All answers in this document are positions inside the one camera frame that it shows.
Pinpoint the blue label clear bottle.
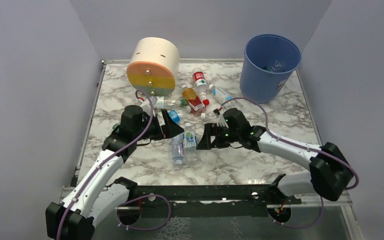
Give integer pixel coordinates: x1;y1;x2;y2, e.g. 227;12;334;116
168;109;184;125

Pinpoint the blue cap clear bottle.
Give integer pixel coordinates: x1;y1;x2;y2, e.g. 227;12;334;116
170;133;185;166

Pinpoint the white green label bottle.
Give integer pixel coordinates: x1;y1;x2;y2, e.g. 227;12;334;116
183;122;198;162

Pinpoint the dark green label bottle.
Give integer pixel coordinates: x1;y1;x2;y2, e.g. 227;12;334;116
262;60;288;73

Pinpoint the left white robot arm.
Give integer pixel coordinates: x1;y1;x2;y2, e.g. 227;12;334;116
45;105;184;240

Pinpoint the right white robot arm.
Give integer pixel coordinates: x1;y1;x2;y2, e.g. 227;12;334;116
196;108;353;202

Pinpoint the blue plastic bin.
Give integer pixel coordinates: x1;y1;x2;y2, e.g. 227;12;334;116
240;34;302;104

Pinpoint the crushed clear white-cap bottle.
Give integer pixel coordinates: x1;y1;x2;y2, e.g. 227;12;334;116
200;111;219;123

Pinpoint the red yellow label juice bottle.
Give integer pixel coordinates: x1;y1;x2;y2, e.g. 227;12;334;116
181;85;207;117

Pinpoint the green cap clear bottle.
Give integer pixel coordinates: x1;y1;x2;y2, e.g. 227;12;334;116
150;96;187;110

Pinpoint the white blue label tea bottle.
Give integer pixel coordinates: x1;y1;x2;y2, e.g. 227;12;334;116
209;84;243;110

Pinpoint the red label clear bottle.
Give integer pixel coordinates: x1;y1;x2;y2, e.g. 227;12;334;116
192;67;209;93

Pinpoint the beige round drum box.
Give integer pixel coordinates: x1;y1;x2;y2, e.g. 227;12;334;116
126;37;181;97

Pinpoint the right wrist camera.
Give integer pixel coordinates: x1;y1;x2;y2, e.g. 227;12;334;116
216;114;228;128

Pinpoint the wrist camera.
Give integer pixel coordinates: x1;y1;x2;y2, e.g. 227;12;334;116
138;96;157;116
216;114;228;128

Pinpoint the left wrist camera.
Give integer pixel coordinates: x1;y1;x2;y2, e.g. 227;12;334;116
138;96;157;116

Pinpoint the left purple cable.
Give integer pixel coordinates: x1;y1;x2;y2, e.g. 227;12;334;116
56;89;173;240

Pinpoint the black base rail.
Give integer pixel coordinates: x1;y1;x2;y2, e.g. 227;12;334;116
70;177;312;220

